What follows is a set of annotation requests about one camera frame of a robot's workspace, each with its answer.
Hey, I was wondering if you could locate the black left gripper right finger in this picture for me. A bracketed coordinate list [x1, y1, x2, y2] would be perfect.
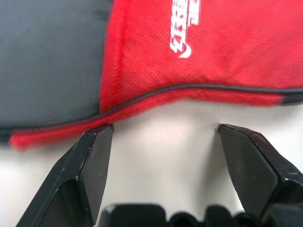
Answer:
[217, 123, 303, 223]

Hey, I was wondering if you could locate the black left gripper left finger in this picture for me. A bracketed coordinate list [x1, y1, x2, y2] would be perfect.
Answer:
[16, 123, 115, 227]

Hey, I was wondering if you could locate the black and red paddle case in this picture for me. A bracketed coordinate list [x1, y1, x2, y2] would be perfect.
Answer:
[0, 0, 303, 152]

